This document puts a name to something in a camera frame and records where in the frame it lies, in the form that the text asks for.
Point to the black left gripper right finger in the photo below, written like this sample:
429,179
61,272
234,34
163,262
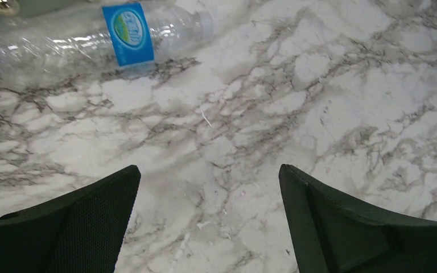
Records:
332,231

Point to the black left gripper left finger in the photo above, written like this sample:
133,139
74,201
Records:
81,231

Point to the clear bottle blue label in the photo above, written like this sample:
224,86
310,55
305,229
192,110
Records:
98,39

